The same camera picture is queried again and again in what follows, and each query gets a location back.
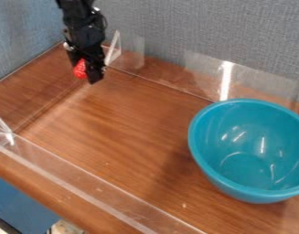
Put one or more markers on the blue plastic bowl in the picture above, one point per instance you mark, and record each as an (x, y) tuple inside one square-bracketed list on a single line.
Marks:
[(245, 144)]

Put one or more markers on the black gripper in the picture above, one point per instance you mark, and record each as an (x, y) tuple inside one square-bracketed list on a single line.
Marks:
[(83, 40)]

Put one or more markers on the clear acrylic barrier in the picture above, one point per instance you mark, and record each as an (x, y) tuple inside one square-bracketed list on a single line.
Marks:
[(206, 77), (40, 168)]

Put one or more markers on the red strawberry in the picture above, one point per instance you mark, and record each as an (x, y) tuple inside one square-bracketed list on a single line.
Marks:
[(79, 70)]

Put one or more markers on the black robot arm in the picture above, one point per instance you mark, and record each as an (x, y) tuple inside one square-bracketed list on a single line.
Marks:
[(79, 11)]

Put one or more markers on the clear acrylic back barrier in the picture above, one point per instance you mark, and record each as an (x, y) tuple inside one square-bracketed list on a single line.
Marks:
[(206, 77)]

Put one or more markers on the clear acrylic front barrier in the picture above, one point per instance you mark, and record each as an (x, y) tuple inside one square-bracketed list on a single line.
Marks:
[(40, 168)]

